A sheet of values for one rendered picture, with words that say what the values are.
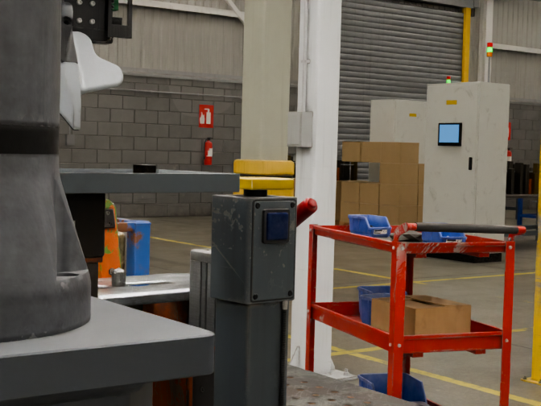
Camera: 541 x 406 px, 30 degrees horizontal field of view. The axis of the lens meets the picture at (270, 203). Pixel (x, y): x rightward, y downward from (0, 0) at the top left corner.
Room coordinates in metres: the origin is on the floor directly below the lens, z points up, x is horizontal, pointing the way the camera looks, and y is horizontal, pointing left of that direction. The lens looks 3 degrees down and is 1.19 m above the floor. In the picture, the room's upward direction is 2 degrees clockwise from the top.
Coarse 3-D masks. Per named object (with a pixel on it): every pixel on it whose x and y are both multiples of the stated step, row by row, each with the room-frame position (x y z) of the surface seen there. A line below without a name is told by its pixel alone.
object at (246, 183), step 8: (240, 176) 1.09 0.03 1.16; (248, 176) 1.11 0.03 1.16; (256, 176) 1.12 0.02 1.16; (240, 184) 1.06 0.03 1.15; (248, 184) 1.05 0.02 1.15; (256, 184) 1.05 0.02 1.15; (264, 184) 1.06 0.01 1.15; (272, 184) 1.07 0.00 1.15; (280, 184) 1.07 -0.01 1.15; (288, 184) 1.08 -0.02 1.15; (248, 192) 1.08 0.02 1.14; (256, 192) 1.08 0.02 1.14; (264, 192) 1.08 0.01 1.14
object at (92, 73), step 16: (80, 32) 0.89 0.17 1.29; (80, 48) 0.88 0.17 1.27; (64, 64) 0.85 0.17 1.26; (80, 64) 0.87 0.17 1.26; (96, 64) 0.87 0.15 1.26; (112, 64) 0.88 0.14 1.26; (64, 80) 0.85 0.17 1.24; (80, 80) 0.85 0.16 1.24; (96, 80) 0.87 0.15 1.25; (112, 80) 0.87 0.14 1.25; (64, 96) 0.85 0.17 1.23; (80, 96) 0.85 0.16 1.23; (64, 112) 0.85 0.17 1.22; (80, 112) 0.85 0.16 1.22
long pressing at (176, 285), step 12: (132, 276) 1.47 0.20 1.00; (144, 276) 1.47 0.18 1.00; (156, 276) 1.47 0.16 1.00; (168, 276) 1.48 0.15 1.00; (180, 276) 1.48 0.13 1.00; (108, 288) 1.34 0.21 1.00; (120, 288) 1.34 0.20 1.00; (132, 288) 1.34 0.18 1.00; (144, 288) 1.34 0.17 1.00; (156, 288) 1.35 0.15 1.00; (168, 288) 1.33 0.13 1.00; (180, 288) 1.33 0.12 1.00; (108, 300) 1.25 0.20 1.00; (120, 300) 1.26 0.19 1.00; (132, 300) 1.27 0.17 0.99; (144, 300) 1.29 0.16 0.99; (156, 300) 1.30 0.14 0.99; (168, 300) 1.31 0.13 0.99; (180, 300) 1.32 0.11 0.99
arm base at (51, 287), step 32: (0, 128) 0.47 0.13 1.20; (32, 128) 0.49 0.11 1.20; (0, 160) 0.47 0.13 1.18; (32, 160) 0.48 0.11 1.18; (0, 192) 0.47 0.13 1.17; (32, 192) 0.48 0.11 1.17; (0, 224) 0.46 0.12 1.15; (32, 224) 0.48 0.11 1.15; (64, 224) 0.51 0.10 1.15; (0, 256) 0.46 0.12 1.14; (32, 256) 0.47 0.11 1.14; (64, 256) 0.51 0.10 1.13; (0, 288) 0.45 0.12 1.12; (32, 288) 0.46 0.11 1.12; (64, 288) 0.48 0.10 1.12; (0, 320) 0.45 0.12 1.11; (32, 320) 0.46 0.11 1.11; (64, 320) 0.48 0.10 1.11
